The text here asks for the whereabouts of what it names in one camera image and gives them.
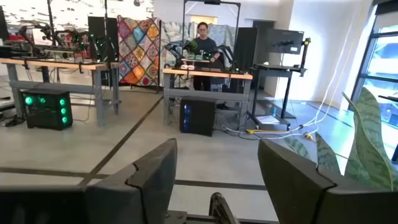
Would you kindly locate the black panel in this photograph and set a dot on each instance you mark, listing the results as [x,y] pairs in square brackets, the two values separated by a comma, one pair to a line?
[96,28]
[245,46]

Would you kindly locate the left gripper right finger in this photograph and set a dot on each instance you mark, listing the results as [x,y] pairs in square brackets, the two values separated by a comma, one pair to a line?
[292,193]

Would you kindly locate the black-framed window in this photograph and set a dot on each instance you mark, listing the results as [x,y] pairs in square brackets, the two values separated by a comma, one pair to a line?
[385,56]

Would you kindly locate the blue-lit black computer tower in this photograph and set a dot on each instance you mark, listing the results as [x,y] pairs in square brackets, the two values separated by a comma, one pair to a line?
[197,116]

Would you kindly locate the black camera gantry frame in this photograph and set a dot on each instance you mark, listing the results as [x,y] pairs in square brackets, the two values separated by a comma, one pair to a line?
[212,2]

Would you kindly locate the wooden workbench grey legs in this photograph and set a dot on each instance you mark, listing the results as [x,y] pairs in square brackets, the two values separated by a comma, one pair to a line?
[205,74]
[46,63]

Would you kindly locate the person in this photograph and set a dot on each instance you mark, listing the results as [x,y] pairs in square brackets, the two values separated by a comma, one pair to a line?
[205,46]

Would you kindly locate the white flat box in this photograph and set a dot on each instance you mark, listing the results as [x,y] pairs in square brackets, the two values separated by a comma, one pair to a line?
[267,119]

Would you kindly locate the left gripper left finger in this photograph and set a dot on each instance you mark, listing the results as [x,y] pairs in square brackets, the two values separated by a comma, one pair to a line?
[149,186]

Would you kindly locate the black monitor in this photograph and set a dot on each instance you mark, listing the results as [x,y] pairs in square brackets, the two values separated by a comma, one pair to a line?
[284,42]

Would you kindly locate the colourful patchwork quilt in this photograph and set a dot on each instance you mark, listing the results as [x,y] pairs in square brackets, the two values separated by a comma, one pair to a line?
[138,53]

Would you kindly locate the green-lit black computer tower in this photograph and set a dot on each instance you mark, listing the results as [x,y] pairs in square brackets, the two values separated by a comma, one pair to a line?
[46,109]

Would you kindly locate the black background robot arm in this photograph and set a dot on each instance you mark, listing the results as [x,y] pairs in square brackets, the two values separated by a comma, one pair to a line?
[174,51]
[77,39]
[48,32]
[228,54]

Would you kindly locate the snake plant in white pot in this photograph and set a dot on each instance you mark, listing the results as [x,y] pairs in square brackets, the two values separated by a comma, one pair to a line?
[370,149]

